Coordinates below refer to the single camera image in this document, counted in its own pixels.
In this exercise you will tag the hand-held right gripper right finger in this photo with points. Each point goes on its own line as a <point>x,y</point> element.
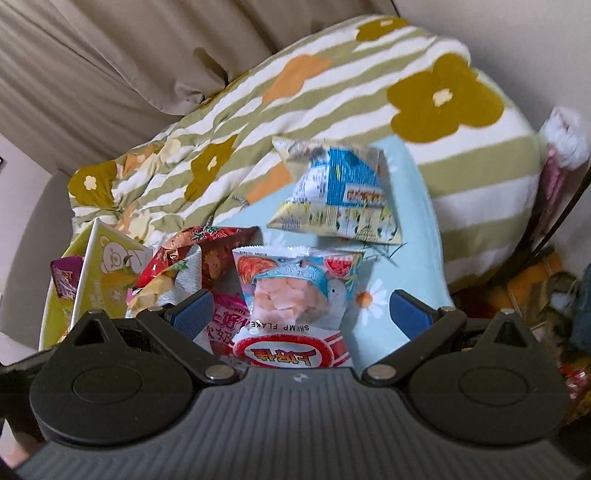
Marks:
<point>411,314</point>

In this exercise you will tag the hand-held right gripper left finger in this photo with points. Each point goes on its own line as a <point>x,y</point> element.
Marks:
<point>194,314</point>

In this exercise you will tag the pile of snack packets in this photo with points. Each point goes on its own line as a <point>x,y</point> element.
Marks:
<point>217,249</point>

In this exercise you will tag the yellow-green cardboard box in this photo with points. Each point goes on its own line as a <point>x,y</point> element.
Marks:
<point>104,272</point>

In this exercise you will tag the light blue shrimp chip packet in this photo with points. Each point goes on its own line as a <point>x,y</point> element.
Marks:
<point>295,295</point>

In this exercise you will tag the purple snack packet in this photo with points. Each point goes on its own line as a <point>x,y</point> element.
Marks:
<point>67,281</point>

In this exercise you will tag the blue and white snack packet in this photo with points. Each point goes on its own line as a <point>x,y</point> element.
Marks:
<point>341,194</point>

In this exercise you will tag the light blue floral tablecloth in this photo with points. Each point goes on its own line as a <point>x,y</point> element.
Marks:
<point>406,221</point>

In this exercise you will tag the orange cloth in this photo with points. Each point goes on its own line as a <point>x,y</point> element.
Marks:
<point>531,281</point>

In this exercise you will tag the black pole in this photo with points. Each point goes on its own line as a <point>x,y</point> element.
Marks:
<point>549,230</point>

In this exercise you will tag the blue denim trousers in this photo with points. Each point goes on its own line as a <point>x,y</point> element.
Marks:
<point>582,304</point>

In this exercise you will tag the striped floral blanket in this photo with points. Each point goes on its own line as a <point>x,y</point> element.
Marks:
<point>346,92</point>

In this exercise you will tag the white and pink plush toy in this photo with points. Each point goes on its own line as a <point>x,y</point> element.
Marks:
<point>565,134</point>

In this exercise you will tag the beige curtain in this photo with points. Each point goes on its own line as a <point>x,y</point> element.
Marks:
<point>115,69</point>

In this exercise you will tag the grey bed frame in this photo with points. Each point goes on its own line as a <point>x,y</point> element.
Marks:
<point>27,258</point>

